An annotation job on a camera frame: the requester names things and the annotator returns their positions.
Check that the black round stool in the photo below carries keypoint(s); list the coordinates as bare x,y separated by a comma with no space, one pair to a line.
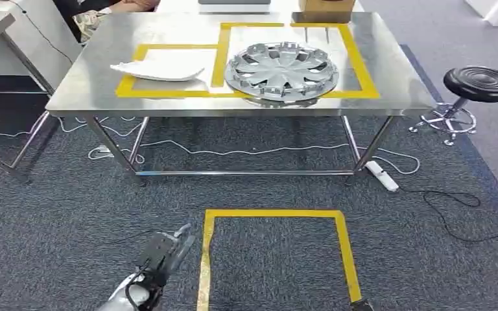
481,81

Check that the white desk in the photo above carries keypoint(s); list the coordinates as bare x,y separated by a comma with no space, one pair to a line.
283,6

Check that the long white power strip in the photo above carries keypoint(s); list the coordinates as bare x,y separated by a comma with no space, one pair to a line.
382,176

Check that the large yellow table tape outline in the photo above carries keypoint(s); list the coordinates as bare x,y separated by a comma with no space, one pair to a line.
360,64

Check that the person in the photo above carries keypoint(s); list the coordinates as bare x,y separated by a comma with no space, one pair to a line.
133,5

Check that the silver wheel hubcap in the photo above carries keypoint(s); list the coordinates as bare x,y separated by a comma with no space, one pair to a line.
281,71

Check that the patterned pale bag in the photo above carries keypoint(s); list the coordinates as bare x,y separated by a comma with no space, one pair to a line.
90,25

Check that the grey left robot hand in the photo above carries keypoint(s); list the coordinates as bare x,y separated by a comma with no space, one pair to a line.
163,257

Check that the yellow floor tape outline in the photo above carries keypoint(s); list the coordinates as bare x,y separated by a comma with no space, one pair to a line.
275,213

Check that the cardboard box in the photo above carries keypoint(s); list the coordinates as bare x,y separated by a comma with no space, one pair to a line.
326,10

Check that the black robot foot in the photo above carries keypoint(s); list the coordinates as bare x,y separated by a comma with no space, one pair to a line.
363,306

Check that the white curved plastic panel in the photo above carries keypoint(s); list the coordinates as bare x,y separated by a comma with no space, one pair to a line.
158,71

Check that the white partition board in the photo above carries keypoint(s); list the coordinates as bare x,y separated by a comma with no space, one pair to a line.
38,56

